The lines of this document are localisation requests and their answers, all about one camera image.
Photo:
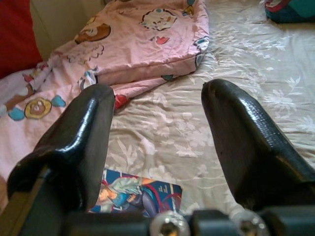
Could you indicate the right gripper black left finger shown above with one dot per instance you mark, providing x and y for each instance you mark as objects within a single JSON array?
[{"x": 81, "y": 147}]

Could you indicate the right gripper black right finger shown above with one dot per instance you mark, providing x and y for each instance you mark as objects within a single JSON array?
[{"x": 246, "y": 147}]

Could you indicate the colourful comic book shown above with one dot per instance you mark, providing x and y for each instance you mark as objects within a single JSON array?
[{"x": 137, "y": 194}]

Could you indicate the beige floral bedspread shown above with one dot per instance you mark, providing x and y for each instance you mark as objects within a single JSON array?
[{"x": 172, "y": 127}]

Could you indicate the pink cartoon print blanket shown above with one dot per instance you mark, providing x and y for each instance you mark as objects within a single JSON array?
[{"x": 147, "y": 44}]

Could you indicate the red pillow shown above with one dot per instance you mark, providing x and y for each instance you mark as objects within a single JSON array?
[{"x": 14, "y": 37}]

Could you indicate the flag print bolster pillow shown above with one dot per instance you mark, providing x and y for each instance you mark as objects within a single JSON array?
[{"x": 290, "y": 12}]

